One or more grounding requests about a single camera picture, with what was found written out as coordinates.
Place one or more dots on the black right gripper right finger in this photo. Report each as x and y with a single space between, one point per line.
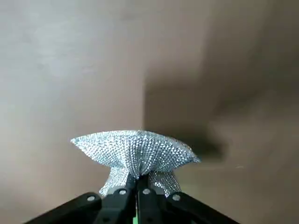
158 207

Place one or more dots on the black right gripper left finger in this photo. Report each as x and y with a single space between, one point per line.
116 205

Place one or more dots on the silver sponge cloth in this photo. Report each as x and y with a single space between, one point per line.
140 151

